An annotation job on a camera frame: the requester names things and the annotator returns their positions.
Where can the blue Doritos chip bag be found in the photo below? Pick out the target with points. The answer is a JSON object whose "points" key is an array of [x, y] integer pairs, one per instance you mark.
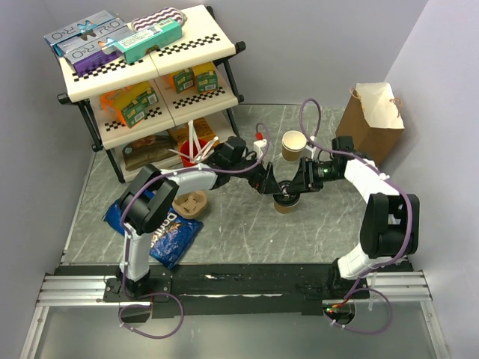
{"points": [[173, 238]]}

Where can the brown paper coffee cup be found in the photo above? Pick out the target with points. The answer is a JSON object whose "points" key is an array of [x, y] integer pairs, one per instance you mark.
{"points": [[284, 206]]}

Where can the white wrapped straw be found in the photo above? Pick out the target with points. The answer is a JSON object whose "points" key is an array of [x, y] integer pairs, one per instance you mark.
{"points": [[191, 140], [206, 147]]}

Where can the black plastic cup lid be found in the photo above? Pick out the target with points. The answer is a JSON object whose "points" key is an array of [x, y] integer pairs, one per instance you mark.
{"points": [[284, 185]]}

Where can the brown pulp cup carrier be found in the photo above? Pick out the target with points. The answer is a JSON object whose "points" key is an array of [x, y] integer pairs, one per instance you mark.
{"points": [[190, 205]]}

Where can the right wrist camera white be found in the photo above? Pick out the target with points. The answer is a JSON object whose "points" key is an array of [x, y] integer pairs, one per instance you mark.
{"points": [[312, 152]]}

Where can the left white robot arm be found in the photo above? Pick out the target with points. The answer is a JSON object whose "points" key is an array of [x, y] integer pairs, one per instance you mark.
{"points": [[148, 198]]}

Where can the brown paper cups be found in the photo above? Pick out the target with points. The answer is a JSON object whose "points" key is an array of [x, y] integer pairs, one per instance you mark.
{"points": [[293, 143]]}

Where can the brown paper takeout bag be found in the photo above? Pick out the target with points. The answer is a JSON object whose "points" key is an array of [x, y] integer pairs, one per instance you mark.
{"points": [[373, 119]]}

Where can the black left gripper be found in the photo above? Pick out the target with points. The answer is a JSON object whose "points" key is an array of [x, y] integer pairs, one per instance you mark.
{"points": [[264, 180]]}

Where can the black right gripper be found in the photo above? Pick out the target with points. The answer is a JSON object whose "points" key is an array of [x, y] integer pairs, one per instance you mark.
{"points": [[304, 179]]}

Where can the silver RO foil box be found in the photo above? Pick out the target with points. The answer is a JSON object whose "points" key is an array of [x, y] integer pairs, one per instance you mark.
{"points": [[83, 31]]}

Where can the green orange snack box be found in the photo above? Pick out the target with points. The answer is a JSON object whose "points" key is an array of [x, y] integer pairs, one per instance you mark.
{"points": [[142, 97], [133, 111]]}

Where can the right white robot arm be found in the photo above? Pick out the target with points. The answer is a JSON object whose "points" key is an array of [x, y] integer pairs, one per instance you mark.
{"points": [[389, 230]]}

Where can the purple RO foil box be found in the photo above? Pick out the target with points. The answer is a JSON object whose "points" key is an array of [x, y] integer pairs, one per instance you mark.
{"points": [[91, 56]]}

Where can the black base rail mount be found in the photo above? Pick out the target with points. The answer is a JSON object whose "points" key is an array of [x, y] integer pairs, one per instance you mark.
{"points": [[229, 289]]}

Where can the cream checkered shelf rack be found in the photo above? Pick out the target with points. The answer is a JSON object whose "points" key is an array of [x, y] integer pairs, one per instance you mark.
{"points": [[203, 40]]}

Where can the brown snack bag lower shelf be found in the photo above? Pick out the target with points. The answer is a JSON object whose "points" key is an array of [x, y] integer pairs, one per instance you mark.
{"points": [[150, 149]]}

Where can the purple wavy pouch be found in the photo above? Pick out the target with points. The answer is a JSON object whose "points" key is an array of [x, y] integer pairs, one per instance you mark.
{"points": [[143, 22]]}

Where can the teal foil box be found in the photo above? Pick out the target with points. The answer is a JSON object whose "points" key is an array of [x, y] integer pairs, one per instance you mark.
{"points": [[140, 44]]}

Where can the red ribbed plastic cup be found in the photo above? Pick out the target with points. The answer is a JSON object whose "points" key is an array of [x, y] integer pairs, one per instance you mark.
{"points": [[184, 152]]}

